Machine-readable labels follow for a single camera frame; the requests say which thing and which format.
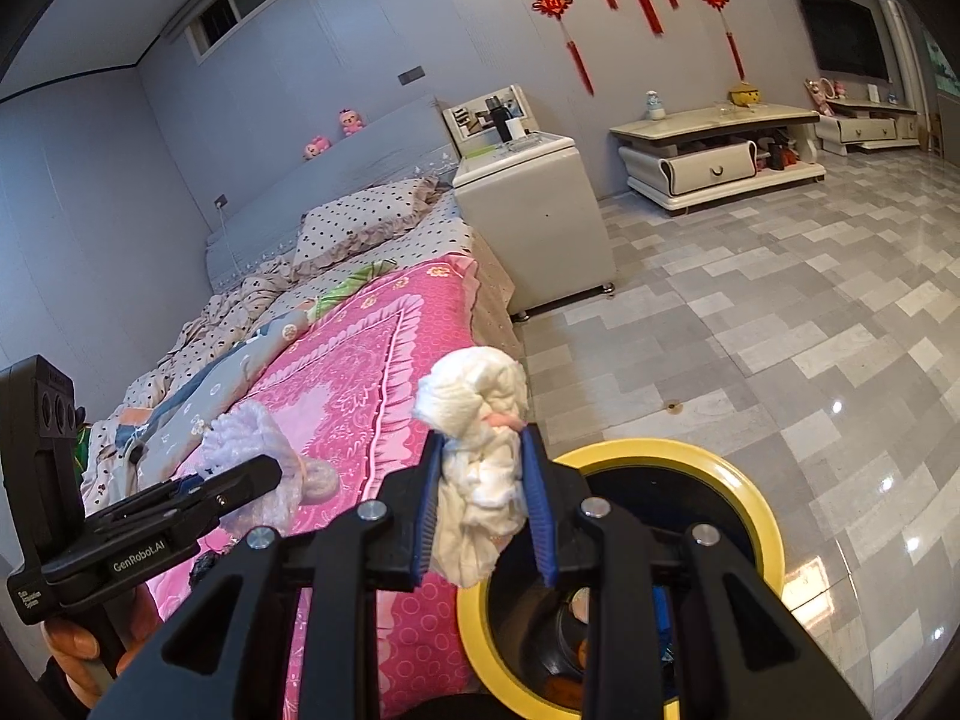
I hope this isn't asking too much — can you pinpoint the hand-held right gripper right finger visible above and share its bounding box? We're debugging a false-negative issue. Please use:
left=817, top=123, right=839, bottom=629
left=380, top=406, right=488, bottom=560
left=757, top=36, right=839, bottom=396
left=519, top=426, right=875, bottom=720

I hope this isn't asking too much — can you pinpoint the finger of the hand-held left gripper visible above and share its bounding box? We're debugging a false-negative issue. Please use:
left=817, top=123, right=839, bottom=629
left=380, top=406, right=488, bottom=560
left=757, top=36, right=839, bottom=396
left=174, top=454, right=283, bottom=520

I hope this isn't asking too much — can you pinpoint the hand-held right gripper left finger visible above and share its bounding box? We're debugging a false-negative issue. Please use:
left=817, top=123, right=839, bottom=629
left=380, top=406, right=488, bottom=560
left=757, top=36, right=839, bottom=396
left=112, top=431, right=451, bottom=720

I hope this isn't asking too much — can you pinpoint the purple foam net bundle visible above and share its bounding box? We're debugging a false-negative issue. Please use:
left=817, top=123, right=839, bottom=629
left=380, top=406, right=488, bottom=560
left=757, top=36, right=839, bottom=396
left=196, top=401, right=340, bottom=533

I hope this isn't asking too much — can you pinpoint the white tissue ball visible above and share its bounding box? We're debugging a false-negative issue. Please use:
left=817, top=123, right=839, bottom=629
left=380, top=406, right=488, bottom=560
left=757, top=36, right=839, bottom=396
left=414, top=346, right=530, bottom=587

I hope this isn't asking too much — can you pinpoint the yellow rimmed trash bin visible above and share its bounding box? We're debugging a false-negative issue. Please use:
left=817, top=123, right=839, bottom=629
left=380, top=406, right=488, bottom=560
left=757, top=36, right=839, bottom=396
left=456, top=439, right=786, bottom=720

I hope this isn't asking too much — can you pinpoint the person's left hand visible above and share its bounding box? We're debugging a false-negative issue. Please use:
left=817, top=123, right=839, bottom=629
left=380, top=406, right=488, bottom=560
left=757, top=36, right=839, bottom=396
left=41, top=585, right=163, bottom=692

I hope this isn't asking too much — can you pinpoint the grey floral quilt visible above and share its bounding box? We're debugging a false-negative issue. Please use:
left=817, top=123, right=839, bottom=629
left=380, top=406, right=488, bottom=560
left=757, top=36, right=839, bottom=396
left=112, top=300, right=316, bottom=490

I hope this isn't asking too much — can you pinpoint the polka dot quilt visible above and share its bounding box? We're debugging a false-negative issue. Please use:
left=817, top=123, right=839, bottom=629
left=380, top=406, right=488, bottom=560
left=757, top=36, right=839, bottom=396
left=79, top=251, right=357, bottom=518

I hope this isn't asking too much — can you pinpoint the pink floral bedspread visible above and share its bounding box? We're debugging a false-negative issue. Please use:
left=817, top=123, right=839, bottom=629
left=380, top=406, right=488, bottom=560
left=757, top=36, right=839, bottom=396
left=142, top=255, right=526, bottom=720

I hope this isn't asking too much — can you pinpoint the white bedside cabinet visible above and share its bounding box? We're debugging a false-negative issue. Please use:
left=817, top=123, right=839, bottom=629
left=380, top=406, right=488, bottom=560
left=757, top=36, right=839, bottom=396
left=454, top=131, right=617, bottom=320

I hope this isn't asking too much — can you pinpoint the polka dot pillow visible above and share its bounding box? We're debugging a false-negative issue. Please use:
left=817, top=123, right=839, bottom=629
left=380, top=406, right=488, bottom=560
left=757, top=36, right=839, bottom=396
left=291, top=176, right=445, bottom=278

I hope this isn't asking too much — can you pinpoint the grey bed headboard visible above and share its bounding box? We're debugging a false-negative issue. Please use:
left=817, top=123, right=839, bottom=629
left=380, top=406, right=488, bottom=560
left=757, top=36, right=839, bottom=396
left=204, top=94, right=460, bottom=293

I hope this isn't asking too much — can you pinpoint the white low cabinet with drawer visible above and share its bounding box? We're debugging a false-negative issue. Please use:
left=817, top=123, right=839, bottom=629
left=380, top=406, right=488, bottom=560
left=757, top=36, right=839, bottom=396
left=609, top=103, right=827, bottom=218

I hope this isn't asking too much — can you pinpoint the white display box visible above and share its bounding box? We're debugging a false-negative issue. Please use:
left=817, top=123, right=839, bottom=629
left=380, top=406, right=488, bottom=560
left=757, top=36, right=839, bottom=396
left=442, top=84, right=530, bottom=160

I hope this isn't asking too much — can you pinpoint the white television stand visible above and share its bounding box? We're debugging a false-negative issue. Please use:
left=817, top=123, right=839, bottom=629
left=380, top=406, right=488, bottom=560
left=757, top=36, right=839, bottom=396
left=814, top=97, right=923, bottom=158

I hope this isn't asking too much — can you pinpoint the white standing air conditioner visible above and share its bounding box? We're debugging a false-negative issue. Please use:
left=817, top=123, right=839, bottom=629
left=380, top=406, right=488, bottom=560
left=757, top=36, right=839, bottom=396
left=877, top=0, right=929, bottom=117

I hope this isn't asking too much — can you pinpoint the white charging cable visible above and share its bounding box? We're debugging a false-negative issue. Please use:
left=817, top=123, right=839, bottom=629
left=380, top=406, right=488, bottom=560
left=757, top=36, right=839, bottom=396
left=217, top=207, right=242, bottom=278

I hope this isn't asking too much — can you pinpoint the wall window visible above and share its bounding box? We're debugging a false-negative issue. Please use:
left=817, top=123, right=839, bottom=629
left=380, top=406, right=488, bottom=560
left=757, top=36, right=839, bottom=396
left=184, top=0, right=280, bottom=65

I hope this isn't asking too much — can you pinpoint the black wall television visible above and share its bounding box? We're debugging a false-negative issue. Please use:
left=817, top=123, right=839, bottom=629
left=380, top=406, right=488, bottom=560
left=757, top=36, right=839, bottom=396
left=793, top=0, right=890, bottom=83

